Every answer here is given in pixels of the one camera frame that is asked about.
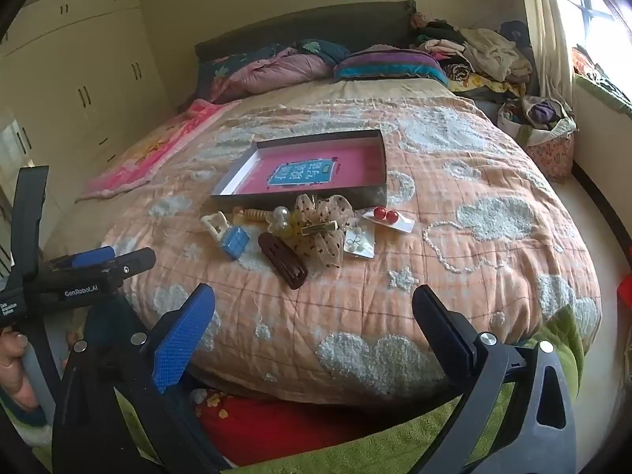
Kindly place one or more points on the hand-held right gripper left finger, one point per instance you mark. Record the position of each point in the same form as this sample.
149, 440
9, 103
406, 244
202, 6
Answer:
182, 345

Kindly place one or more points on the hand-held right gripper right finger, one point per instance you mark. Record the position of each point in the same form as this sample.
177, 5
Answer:
439, 326

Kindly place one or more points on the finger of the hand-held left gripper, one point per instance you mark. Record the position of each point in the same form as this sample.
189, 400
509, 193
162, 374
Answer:
136, 261
94, 256

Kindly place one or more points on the white claw hair clip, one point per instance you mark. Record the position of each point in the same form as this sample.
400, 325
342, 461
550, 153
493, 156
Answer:
206, 222

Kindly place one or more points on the grey cardboard box pink inside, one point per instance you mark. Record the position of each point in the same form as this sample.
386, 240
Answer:
345, 163

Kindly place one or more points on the person's left hand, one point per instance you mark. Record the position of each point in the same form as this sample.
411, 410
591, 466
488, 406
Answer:
15, 355

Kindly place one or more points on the peach cloud-pattern blanket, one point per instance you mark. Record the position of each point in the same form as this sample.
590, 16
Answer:
444, 281

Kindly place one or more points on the blue hair clip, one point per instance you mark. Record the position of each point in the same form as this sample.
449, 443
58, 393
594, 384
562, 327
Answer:
233, 243

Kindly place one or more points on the pearl earrings packet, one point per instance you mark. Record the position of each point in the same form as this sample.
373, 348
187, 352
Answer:
360, 245

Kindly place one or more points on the pink cartoon blanket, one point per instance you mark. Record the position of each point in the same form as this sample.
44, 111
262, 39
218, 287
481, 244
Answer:
163, 143

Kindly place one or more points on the red floral cloth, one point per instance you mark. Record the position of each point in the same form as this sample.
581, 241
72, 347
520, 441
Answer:
276, 424

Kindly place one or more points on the red bead earrings card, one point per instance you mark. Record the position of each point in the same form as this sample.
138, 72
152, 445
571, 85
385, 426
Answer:
380, 214

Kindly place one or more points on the brown hair clip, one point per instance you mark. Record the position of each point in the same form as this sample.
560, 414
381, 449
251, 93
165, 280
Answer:
276, 252

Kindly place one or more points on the white door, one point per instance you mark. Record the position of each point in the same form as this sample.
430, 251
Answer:
9, 148

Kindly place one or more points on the dotted lace bow hair clip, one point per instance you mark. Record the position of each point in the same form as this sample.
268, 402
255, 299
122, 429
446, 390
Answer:
326, 244

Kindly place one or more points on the green fuzzy cloth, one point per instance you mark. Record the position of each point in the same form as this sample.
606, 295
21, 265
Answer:
345, 454

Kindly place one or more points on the red object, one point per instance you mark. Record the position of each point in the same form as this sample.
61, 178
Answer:
626, 301

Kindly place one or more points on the cream wardrobe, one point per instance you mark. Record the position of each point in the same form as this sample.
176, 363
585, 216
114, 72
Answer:
74, 59

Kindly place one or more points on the fabric laundry basket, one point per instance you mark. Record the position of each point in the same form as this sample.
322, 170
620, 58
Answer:
548, 158

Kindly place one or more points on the folded pink and blue quilt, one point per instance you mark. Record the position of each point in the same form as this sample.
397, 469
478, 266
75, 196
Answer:
286, 66

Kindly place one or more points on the beige bed sheet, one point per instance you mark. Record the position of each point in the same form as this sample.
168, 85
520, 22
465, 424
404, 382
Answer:
345, 91

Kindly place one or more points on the striped purple pillow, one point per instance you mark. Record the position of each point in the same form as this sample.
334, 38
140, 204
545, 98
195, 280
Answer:
390, 64

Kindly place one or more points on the pile of clothes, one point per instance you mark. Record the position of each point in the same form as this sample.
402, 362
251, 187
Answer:
493, 49

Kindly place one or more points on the dark grey headboard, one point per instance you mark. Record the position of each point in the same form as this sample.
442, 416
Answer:
296, 22

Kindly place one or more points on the colourful windowsill cloth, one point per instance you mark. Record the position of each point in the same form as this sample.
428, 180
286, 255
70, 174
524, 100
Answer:
597, 79

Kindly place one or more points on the cream curtain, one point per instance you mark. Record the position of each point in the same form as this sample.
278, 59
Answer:
548, 24

